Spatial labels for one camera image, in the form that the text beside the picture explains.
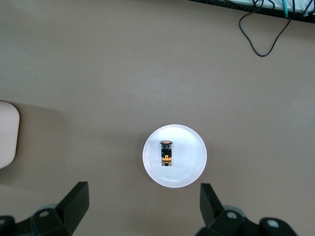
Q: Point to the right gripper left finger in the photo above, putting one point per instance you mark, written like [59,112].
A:
[71,206]

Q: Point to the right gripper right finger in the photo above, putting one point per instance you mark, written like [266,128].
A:
[211,209]

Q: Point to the orange push button switch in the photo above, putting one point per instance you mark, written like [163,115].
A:
[166,155]

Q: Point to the white lunch box grey clips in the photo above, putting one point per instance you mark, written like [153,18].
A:
[7,135]

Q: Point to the pale pink round plate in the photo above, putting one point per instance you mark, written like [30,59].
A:
[187,162]

